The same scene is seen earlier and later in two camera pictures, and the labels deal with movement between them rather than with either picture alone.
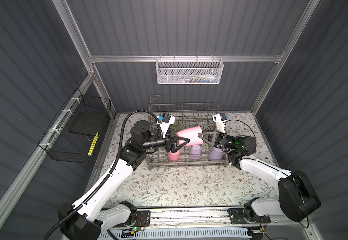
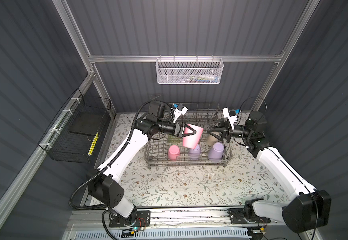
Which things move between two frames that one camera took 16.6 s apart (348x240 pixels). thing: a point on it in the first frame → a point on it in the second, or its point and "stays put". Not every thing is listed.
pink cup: x=174 y=157 stays put
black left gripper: x=167 y=145 → x=186 y=126
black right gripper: x=220 y=141 → x=222 y=132
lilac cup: x=195 y=153 stays put
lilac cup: x=216 y=153 stays put
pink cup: x=192 y=134 stays put
